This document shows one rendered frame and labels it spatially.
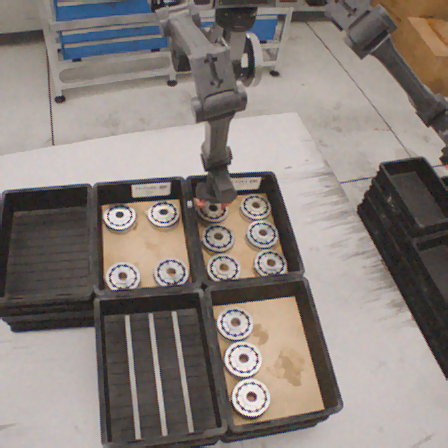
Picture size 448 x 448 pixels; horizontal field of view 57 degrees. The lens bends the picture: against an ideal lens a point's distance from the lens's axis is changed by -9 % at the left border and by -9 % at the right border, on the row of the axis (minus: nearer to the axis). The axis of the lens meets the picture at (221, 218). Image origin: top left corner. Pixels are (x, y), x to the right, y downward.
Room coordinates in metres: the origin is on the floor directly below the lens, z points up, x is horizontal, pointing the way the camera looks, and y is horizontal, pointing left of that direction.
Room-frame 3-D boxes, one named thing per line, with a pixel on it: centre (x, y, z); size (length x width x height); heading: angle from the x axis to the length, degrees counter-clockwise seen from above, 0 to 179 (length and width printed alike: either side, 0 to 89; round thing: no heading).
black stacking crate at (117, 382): (0.34, 0.10, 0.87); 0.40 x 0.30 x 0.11; 18
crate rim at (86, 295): (0.63, 0.51, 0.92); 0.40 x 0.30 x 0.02; 18
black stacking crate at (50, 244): (0.63, 0.51, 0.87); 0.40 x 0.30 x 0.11; 18
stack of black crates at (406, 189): (1.45, -0.92, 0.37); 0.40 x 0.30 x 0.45; 26
